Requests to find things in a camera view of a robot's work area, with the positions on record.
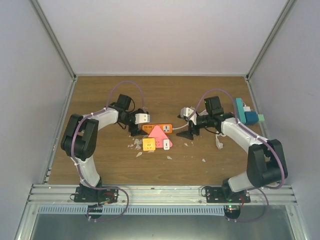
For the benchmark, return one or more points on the aluminium front rail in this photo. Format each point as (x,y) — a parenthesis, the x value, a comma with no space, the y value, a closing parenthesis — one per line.
(154,195)

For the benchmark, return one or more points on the yellow cube adapter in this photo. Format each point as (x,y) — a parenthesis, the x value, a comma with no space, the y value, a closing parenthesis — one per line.
(148,144)

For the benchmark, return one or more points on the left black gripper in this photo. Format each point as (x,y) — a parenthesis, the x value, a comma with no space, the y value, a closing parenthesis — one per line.
(131,129)

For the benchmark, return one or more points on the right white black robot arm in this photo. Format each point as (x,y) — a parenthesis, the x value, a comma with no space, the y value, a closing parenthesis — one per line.
(266,162)

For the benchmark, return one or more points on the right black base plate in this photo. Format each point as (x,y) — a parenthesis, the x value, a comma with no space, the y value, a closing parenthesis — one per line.
(220,194)

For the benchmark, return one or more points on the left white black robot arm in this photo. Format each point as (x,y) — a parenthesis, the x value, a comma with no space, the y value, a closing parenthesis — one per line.
(79,140)

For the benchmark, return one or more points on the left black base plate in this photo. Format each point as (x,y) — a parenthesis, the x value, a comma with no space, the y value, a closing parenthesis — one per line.
(84,194)

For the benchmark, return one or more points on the left aluminium frame post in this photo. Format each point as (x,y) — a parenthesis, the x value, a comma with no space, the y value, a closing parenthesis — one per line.
(53,38)

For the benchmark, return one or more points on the aluminium frame post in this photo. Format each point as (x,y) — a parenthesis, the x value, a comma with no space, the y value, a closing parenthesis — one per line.
(53,38)
(284,13)

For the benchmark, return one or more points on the light green plug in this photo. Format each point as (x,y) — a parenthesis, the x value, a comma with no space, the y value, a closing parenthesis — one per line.
(261,118)

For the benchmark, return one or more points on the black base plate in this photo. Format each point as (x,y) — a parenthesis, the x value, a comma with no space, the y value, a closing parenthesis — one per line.
(220,194)
(84,194)

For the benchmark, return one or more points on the teal power strip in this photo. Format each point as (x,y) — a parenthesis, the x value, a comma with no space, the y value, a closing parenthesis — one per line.
(240,110)

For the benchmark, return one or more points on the right aluminium frame post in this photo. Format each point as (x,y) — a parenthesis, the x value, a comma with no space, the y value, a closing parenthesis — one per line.
(284,13)

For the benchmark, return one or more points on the grey slotted cable duct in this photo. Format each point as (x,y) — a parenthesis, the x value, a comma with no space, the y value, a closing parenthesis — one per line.
(200,210)

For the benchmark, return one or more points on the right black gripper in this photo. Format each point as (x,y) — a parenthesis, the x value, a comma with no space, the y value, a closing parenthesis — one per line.
(188,134)

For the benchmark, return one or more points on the pink triangular socket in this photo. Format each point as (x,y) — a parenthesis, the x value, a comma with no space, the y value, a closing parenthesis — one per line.
(159,136)

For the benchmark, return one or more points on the blue cube adapter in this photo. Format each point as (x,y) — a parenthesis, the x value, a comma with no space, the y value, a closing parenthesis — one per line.
(251,118)

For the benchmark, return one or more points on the white plug adapter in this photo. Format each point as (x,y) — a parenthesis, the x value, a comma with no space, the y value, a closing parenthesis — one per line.
(166,144)

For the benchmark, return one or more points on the orange power strip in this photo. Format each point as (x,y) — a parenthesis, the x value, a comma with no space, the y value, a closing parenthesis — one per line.
(166,128)

